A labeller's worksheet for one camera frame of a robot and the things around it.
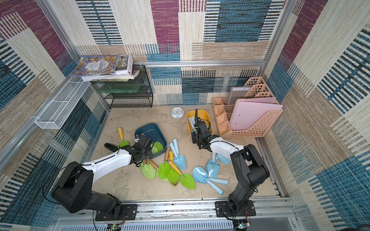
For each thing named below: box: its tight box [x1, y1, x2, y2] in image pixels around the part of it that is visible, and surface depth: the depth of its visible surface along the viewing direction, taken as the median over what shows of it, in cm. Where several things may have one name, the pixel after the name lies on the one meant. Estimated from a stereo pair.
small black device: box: [103, 142, 119, 153], surface depth 97 cm
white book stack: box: [80, 54, 140, 83], surface depth 83 cm
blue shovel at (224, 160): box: [216, 153, 231, 165], surface depth 91 cm
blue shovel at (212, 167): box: [205, 152, 221, 179], surface depth 88 cm
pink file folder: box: [229, 97, 284, 131], surface depth 91 cm
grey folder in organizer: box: [228, 86, 252, 105], surface depth 105 cm
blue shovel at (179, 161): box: [169, 142, 187, 170], surface depth 93 cm
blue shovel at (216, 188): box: [200, 175, 224, 195], surface depth 81 cm
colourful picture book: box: [69, 55, 121, 77], surface depth 83 cm
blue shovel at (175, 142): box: [172, 138, 181, 159], surface depth 97 cm
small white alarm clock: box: [171, 106, 185, 119], surface depth 115 cm
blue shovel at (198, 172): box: [192, 166, 229, 185], surface depth 85 cm
